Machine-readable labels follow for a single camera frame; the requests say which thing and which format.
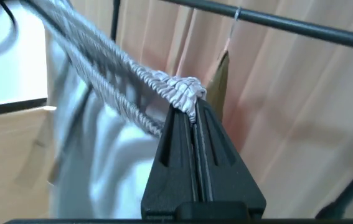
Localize black clothes rack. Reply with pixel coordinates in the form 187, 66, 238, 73
110, 0, 353, 218

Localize pale grey shorts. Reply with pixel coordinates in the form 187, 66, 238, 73
23, 0, 208, 218

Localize beige curtain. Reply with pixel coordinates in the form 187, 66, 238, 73
70, 0, 353, 218

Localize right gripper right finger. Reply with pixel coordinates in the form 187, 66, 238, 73
194, 98, 267, 218

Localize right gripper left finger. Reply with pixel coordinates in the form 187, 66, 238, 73
141, 104, 200, 218

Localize green long-sleeved shirt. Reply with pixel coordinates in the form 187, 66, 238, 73
205, 49, 230, 122

